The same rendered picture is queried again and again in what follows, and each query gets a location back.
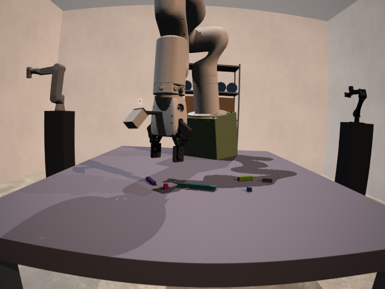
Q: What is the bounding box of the lime green rod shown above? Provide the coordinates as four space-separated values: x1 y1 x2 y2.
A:
237 176 253 181

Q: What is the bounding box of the purple rod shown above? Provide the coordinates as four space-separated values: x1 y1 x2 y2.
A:
146 176 156 186

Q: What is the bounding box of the turquoise rod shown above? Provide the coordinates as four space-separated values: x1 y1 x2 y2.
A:
177 182 216 191

